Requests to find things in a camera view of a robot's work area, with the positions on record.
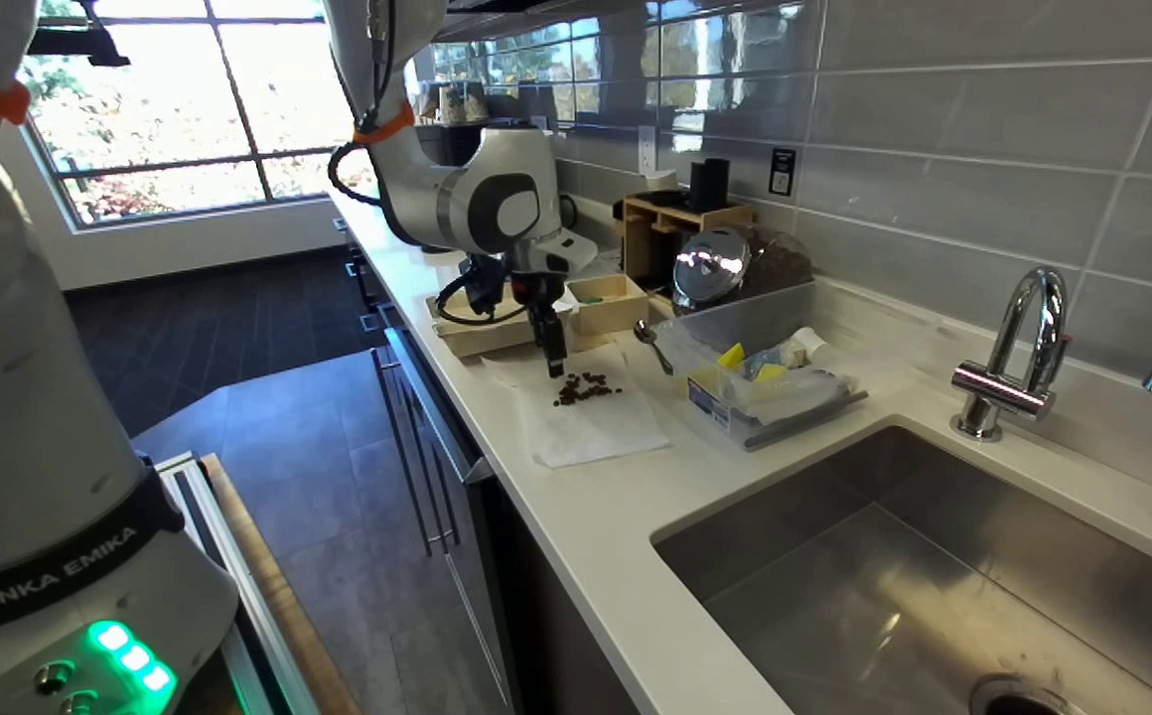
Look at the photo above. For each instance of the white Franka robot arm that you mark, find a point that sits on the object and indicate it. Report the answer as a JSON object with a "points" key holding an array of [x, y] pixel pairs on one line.
{"points": [[23, 398]]}

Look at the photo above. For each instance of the pile of coffee beans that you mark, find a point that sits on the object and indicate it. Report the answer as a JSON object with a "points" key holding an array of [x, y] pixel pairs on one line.
{"points": [[585, 385]]}

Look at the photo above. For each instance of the wooden cutting board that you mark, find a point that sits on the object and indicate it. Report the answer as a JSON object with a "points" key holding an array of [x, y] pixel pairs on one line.
{"points": [[479, 340]]}

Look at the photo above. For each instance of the black wall switch plate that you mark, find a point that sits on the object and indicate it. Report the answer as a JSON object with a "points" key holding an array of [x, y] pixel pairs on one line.
{"points": [[779, 171]]}

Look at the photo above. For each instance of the small yellow plastic piece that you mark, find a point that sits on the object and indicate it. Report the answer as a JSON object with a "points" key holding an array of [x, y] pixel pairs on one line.
{"points": [[734, 359]]}

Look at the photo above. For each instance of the steel kitchen sink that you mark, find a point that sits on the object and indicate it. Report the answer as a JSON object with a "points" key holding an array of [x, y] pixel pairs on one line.
{"points": [[894, 598]]}

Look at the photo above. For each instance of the black cup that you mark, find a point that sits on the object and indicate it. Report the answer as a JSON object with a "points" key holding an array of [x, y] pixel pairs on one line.
{"points": [[710, 184]]}

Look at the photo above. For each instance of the metal spoon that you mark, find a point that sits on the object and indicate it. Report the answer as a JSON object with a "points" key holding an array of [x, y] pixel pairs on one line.
{"points": [[659, 349]]}

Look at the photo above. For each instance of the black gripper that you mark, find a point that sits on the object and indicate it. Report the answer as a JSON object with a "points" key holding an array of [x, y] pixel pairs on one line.
{"points": [[540, 299]]}

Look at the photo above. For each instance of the robot mounting table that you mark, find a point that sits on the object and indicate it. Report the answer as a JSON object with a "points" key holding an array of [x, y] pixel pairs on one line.
{"points": [[273, 598]]}

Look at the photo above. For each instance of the wooden countertop organizer rack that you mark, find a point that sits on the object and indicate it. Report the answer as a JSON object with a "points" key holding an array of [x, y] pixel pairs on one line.
{"points": [[659, 210]]}

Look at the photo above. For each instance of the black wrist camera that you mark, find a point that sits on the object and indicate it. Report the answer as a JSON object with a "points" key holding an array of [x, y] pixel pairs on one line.
{"points": [[483, 284]]}

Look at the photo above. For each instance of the large window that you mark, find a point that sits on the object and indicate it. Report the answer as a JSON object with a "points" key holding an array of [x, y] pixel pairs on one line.
{"points": [[179, 120]]}

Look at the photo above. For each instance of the grey dish tray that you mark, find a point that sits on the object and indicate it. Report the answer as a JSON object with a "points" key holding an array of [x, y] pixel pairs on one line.
{"points": [[775, 404]]}

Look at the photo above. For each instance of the small wooden box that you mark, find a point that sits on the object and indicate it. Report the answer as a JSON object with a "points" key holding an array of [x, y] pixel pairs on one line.
{"points": [[608, 311]]}

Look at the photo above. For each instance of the small chrome faucet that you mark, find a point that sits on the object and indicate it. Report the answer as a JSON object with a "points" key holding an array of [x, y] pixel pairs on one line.
{"points": [[999, 390]]}

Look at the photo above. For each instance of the black mounted device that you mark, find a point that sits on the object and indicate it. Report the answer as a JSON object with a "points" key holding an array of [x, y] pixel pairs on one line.
{"points": [[81, 41]]}

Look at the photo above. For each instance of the brown canister with chrome lid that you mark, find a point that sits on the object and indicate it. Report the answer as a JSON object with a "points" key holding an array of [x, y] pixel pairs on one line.
{"points": [[710, 270]]}

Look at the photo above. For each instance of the white paper serviette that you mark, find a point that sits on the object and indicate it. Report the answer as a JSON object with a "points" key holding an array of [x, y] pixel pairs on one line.
{"points": [[590, 431]]}

